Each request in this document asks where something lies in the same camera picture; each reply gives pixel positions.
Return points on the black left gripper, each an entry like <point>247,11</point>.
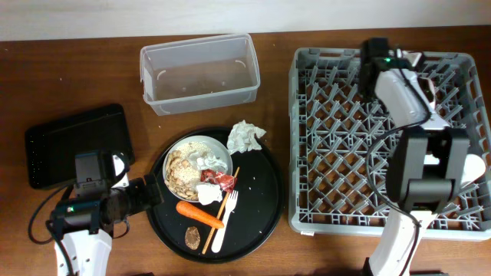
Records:
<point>143,202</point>

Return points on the pink bowl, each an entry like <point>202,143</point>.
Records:
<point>417,60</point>

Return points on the small white tissue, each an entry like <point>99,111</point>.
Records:
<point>209,193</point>

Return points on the clear plastic wrap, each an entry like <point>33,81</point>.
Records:
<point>207,160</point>

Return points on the red snack wrapper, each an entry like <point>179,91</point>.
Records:
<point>226,182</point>

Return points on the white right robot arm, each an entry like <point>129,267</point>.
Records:
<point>426,169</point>

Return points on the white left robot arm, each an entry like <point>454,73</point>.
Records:
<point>83,226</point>

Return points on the grey dishwasher rack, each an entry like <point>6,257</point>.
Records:
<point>335,176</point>

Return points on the clear plastic waste bin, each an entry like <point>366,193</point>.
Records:
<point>199,74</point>

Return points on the black rectangular bin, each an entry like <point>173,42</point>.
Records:
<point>51,147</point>

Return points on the grey bowl with food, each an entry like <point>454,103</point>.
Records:
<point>179,176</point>

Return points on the orange carrot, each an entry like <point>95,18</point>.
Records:
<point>192,212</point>

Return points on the brown nut shell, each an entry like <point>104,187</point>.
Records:
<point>192,238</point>

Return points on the round black tray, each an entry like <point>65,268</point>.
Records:
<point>258,210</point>

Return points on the white plastic fork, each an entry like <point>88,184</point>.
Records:
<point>229,207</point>

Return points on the white cup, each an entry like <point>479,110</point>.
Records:
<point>474,167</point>

